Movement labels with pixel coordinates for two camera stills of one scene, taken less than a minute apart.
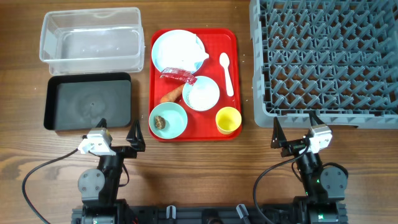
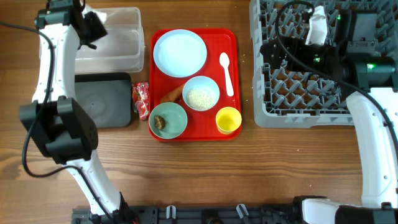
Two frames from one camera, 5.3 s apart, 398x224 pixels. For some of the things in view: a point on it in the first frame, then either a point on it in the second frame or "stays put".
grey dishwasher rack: [337, 59] stays put
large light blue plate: [178, 49] stays put
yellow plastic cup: [227, 120] stays put
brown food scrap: [160, 122] stays put
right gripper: [296, 148] → [277, 54]
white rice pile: [201, 98] stays put
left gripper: [137, 142] → [99, 28]
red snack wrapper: [178, 74] → [140, 99]
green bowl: [168, 121] stays put
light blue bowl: [203, 96] stays put
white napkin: [179, 50] → [102, 15]
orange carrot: [173, 95] stays put
